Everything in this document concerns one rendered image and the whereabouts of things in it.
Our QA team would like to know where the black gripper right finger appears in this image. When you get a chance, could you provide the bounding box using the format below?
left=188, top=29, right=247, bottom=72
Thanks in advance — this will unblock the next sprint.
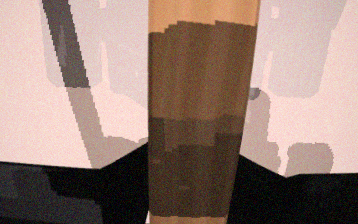
left=227, top=154, right=358, bottom=224

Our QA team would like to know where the brown wooden board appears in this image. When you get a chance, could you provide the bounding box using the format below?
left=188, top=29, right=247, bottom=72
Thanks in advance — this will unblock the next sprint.
left=147, top=0, right=261, bottom=224

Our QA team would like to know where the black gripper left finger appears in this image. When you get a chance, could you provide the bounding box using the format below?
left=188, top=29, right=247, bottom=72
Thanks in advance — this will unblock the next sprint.
left=0, top=142, right=149, bottom=224

